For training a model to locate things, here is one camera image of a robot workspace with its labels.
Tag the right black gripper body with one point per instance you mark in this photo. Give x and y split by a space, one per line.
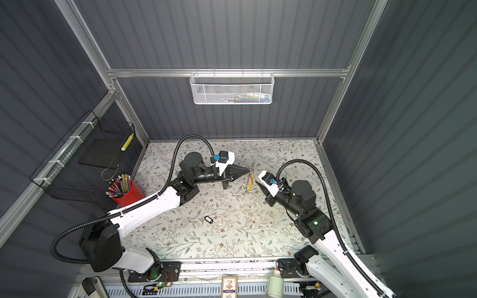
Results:
281 197

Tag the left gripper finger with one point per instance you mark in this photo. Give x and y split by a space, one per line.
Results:
241 172
239 168

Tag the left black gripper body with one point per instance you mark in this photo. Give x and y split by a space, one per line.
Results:
225 179

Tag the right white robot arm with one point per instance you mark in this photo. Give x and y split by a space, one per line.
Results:
325 258

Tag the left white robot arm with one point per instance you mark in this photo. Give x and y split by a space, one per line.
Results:
104 244

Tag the black key tag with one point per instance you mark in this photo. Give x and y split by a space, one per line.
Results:
208 219

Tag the pale green bottle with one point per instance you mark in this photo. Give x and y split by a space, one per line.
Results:
275 287

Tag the red pencil cup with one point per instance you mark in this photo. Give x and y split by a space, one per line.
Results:
124 191

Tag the small card box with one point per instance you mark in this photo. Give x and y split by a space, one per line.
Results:
229 286

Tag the yellow marker in basket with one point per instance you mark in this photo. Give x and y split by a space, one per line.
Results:
127 142

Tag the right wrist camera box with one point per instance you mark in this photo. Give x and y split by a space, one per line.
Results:
269 181

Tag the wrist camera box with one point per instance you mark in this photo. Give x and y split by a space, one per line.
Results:
269 181
223 160

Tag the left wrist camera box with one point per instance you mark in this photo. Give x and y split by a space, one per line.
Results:
223 160

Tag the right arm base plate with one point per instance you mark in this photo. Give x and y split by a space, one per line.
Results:
288 268

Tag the white mesh wall basket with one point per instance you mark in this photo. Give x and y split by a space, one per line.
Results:
232 90

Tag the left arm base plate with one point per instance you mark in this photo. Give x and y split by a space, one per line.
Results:
167 272

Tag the slotted cable duct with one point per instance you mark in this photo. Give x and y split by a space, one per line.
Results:
244 290

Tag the black wire wall basket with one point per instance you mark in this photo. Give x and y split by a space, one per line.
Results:
90 159

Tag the black handle tool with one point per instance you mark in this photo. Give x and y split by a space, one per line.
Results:
94 288

